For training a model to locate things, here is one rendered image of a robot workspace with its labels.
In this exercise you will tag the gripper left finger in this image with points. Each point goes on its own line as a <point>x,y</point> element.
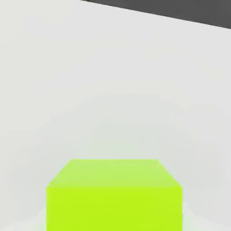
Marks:
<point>37,224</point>

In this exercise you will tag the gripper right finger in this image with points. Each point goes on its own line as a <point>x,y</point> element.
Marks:
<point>191,223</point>

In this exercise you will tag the small green cube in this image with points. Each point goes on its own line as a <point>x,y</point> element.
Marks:
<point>114,207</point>

